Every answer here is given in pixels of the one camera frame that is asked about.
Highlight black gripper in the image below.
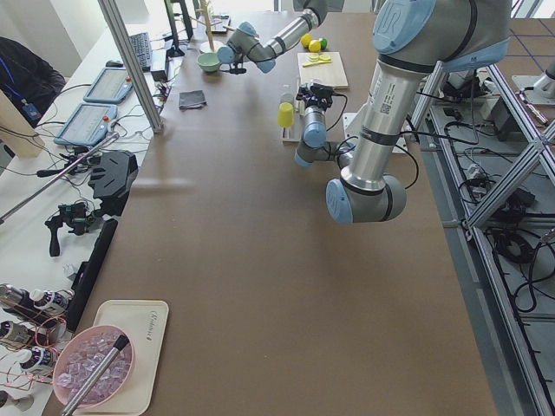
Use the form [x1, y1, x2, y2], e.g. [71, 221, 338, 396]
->
[296, 84, 333, 111]
[220, 62, 246, 75]

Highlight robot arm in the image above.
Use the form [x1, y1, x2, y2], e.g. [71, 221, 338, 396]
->
[216, 1, 328, 75]
[326, 1, 512, 224]

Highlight grey plastic cup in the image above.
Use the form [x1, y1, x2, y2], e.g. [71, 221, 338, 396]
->
[280, 84, 295, 105]

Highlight yellow plastic cup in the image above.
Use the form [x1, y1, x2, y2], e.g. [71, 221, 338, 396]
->
[277, 101, 295, 128]

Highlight green bowl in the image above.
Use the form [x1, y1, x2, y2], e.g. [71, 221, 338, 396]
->
[197, 52, 221, 74]

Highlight wooden cutting board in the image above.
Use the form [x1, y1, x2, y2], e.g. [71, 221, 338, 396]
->
[297, 52, 349, 89]

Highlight yellow plastic knife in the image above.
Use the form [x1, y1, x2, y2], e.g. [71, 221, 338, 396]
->
[302, 61, 331, 68]

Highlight wooden mug tree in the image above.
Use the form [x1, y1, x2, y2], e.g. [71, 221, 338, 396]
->
[189, 0, 228, 54]

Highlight yellow lemon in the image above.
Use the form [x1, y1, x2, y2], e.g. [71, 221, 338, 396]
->
[300, 33, 312, 49]
[308, 39, 322, 53]

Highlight grey folded cloth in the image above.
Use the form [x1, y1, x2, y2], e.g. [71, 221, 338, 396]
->
[179, 90, 206, 110]

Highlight black keyboard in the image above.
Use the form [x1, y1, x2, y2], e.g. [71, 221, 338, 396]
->
[128, 32, 152, 72]

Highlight blue teach pendant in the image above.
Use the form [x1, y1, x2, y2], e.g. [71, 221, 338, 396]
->
[83, 68, 133, 105]
[54, 102, 118, 146]

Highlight cream plastic tray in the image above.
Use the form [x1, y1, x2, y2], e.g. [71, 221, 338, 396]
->
[76, 300, 169, 415]

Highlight metal pole tool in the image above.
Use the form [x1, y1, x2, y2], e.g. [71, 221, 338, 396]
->
[61, 335, 129, 416]

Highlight pink bowl with ice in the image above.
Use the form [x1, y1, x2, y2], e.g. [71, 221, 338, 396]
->
[53, 325, 134, 408]

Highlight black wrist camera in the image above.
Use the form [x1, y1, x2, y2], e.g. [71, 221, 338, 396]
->
[310, 82, 336, 108]

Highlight white wire cup rack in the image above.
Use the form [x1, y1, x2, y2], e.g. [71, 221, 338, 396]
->
[282, 76, 304, 142]

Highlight aluminium frame post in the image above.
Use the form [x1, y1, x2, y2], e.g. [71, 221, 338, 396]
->
[97, 0, 163, 134]

